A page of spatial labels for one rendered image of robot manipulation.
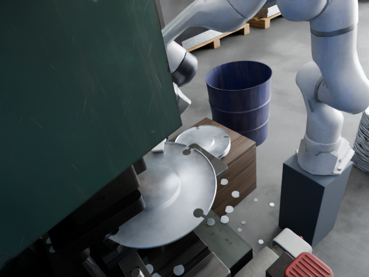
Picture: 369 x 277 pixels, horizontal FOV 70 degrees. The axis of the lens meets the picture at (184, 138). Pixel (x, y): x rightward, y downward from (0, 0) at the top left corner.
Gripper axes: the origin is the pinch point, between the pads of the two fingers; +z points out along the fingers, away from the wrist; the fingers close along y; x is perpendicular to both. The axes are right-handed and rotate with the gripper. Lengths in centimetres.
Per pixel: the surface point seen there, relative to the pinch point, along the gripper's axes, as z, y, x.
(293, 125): -97, -90, 71
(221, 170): 10.0, -1.5, 15.9
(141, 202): 24.5, 9.7, 1.2
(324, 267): 33.0, -1.2, 31.3
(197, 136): -52, -47, 5
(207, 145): -43, -46, 10
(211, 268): 30.1, -7.1, 11.8
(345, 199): -28, -83, 78
